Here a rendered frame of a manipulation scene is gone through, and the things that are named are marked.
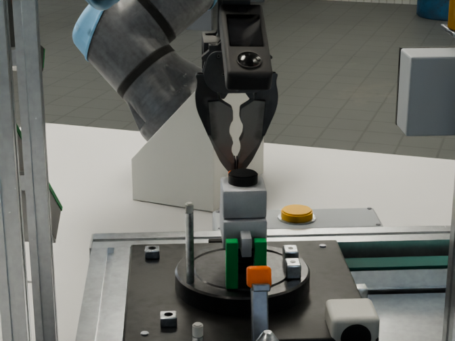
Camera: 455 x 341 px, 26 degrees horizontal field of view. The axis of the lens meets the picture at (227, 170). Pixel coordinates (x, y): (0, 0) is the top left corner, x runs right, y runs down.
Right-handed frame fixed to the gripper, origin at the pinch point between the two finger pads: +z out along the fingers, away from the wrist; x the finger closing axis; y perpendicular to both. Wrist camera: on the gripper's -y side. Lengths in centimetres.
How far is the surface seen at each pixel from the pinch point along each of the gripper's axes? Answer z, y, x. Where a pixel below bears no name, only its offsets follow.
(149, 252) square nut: 8.8, -3.5, 9.8
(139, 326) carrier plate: 9.6, -19.5, 10.6
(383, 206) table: 21, 41, -27
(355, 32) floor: 107, 646, -139
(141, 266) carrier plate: 9.6, -5.6, 10.7
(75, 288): 20.6, 12.7, 19.9
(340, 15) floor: 107, 721, -141
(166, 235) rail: 10.6, 5.7, 8.0
